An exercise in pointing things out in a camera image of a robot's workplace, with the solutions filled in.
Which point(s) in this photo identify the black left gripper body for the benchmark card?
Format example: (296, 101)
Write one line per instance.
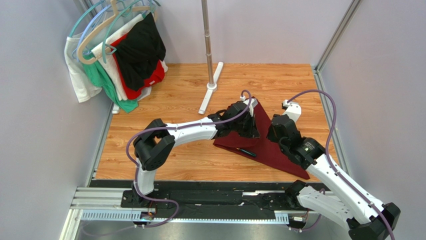
(246, 128)

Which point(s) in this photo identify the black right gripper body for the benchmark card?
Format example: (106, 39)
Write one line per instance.
(277, 126)

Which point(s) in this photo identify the gold spoon green handle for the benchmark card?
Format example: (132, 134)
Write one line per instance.
(249, 153)

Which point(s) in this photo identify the dark red cloth napkin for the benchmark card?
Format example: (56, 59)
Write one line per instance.
(267, 153)

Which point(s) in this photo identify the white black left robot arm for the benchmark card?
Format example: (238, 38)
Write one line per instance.
(153, 145)

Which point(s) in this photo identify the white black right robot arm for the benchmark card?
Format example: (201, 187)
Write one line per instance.
(336, 186)

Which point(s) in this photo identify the metal pole white base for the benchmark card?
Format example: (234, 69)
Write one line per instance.
(213, 75)

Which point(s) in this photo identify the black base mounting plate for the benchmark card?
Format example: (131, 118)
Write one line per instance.
(206, 199)

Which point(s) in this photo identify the red shirt on hanger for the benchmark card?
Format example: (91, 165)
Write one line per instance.
(156, 77)

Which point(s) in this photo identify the black shirt on hanger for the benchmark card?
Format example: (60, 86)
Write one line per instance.
(139, 53)

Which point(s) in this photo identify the teal clothes hanger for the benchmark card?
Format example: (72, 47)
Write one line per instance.
(123, 30)

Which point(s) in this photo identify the green shirt on hanger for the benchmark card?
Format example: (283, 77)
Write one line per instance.
(99, 78)

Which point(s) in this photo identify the beige clothes hanger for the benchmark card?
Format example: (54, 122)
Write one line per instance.
(95, 46)

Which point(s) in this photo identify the light blue clothes hanger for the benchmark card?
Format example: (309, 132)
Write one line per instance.
(94, 22)

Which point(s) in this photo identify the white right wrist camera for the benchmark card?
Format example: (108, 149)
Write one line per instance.
(292, 109)

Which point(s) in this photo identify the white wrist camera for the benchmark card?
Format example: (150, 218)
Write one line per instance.
(251, 102)
(292, 109)

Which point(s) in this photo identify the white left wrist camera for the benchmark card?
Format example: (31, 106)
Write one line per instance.
(251, 102)

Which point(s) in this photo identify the aluminium corner post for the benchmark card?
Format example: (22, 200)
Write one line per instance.
(343, 24)

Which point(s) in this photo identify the aluminium frame rail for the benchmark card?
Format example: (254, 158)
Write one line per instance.
(101, 204)

